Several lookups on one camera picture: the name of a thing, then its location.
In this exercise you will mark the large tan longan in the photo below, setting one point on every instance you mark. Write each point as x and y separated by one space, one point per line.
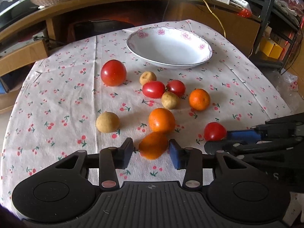
107 122

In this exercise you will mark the yellow box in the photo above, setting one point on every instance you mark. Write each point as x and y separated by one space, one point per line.
270 48

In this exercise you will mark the small tan longan upper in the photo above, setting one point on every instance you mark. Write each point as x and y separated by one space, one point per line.
146 77

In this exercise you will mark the oblong red cherry tomato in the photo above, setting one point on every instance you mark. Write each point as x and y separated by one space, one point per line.
153 89

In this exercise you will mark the white floral-rim plate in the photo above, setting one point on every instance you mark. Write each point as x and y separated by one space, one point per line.
169 47

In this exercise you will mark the white cherry-print tablecloth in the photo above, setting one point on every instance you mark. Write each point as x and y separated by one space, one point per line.
63 95

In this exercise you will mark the red small object on desk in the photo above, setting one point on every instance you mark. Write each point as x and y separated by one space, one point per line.
245 13

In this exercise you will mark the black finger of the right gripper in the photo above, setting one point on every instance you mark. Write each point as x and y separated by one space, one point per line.
244 148

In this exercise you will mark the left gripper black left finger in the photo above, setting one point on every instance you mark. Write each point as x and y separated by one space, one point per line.
111 159

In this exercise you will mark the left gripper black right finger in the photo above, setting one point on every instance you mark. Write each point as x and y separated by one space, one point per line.
189 159

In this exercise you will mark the round red cherry tomato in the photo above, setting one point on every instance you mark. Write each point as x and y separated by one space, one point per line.
177 87

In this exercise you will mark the orange mandarin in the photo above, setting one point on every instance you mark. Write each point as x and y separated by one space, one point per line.
161 120
153 145
199 99

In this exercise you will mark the wooden curved desk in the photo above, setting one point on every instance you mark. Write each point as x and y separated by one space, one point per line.
59 19

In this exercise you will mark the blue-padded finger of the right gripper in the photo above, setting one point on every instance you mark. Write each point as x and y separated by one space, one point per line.
286 127

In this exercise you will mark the large red tomato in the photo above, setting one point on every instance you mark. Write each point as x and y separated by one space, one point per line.
113 73

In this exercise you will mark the black metal shelf rack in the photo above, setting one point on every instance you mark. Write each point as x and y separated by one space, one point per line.
285 18

